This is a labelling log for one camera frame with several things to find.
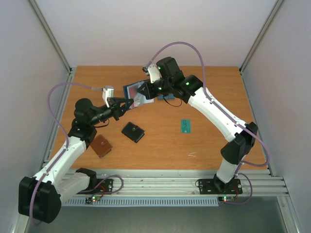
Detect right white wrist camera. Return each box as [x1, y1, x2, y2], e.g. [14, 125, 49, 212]
[142, 64, 161, 83]

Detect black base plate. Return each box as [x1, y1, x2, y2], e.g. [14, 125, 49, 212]
[196, 178, 243, 195]
[93, 179, 113, 195]

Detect left small circuit board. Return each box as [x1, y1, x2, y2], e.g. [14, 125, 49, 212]
[85, 196, 101, 204]

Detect left aluminium corner post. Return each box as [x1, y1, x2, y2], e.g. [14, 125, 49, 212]
[28, 0, 73, 73]

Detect teal card holder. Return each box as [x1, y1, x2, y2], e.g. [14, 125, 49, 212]
[157, 94, 175, 100]

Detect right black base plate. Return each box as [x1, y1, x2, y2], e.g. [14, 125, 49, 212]
[196, 178, 243, 195]

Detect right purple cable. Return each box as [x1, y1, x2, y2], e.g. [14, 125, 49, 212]
[147, 42, 271, 206]

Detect black card holder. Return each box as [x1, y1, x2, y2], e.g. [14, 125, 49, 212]
[121, 122, 145, 143]

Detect brown card holder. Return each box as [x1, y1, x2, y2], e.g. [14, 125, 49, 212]
[90, 134, 113, 158]

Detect slotted grey cable duct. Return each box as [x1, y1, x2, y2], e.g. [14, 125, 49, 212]
[63, 197, 219, 207]

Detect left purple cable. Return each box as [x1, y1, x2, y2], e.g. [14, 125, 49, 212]
[29, 82, 104, 225]

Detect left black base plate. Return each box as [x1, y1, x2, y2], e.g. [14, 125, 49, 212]
[93, 179, 113, 195]

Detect small circuit board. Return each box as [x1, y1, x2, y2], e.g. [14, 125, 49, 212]
[85, 196, 101, 204]
[218, 196, 235, 202]

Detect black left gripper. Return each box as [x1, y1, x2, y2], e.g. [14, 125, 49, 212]
[90, 97, 134, 126]

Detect right aluminium corner post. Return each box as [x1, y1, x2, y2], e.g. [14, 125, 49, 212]
[239, 0, 285, 75]

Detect purple cable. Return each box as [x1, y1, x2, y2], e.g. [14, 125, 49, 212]
[147, 42, 271, 206]
[29, 82, 104, 225]

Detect aluminium rail base frame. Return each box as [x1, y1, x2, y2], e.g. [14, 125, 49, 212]
[25, 169, 290, 199]

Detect dark blue card holder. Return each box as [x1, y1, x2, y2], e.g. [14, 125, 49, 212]
[123, 80, 154, 109]

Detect right small circuit board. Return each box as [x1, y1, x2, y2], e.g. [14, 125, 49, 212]
[218, 196, 235, 202]

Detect aluminium corner post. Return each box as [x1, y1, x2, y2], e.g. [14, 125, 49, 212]
[28, 0, 73, 73]
[239, 0, 285, 75]

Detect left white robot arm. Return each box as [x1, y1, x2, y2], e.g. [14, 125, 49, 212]
[18, 98, 134, 223]

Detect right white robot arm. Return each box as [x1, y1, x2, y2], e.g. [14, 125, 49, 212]
[138, 57, 258, 193]

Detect green credit card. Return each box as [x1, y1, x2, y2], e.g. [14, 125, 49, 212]
[181, 119, 191, 133]

